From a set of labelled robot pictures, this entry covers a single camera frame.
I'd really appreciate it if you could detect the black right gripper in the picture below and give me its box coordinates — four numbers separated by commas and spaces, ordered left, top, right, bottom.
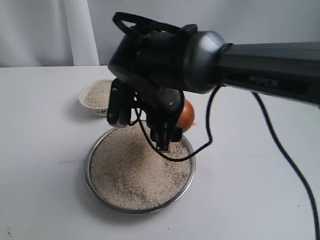
134, 82, 185, 153

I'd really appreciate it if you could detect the brown wooden cup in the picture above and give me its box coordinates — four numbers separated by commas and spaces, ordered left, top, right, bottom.
177, 99, 195, 133

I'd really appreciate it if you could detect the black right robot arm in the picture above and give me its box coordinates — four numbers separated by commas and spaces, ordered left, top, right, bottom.
107, 31, 320, 151

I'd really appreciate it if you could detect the steel tray of rice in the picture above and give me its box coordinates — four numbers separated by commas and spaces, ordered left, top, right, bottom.
84, 124, 196, 214

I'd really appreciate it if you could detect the ceramic bowl of rice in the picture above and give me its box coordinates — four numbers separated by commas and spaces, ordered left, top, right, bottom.
78, 79, 112, 117

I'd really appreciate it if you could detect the white curtain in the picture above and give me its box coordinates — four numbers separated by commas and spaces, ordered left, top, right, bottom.
0, 0, 100, 68

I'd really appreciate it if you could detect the black cable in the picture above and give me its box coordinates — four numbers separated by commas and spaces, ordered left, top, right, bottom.
111, 11, 320, 240

